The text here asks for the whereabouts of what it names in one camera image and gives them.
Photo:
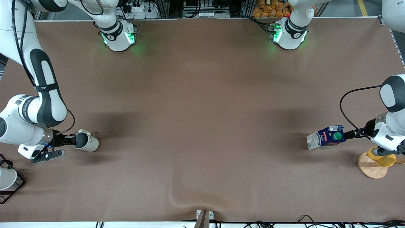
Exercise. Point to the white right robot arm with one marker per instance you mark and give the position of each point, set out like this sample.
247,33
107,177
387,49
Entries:
47,104

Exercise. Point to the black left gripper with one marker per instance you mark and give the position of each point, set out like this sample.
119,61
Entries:
368,126

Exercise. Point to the blue white milk carton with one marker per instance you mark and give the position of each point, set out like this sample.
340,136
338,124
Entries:
326,138

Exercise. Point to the round wooden mug stand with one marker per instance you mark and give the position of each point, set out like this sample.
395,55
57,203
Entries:
371,169

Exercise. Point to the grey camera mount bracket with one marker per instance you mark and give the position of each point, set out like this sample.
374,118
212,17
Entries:
204,218

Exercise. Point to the white power strip with plugs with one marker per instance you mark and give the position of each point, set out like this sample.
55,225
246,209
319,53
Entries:
142,11

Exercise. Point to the long white power strip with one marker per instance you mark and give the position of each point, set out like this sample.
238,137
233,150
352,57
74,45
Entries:
212,14

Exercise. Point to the orange bread roll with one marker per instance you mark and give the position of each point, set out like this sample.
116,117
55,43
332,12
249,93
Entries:
272,13
261,3
257,13
285,12

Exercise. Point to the brown table cover sheet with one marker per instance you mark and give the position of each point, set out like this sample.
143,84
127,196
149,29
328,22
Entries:
202,95

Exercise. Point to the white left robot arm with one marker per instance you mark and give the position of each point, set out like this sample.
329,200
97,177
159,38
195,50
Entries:
289,39

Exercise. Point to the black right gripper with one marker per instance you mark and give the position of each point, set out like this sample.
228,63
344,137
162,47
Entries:
58,139

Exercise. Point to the white mug with grey inside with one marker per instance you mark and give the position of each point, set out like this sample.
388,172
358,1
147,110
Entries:
88,143

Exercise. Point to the yellow cup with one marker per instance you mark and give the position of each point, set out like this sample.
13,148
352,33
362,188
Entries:
384,161

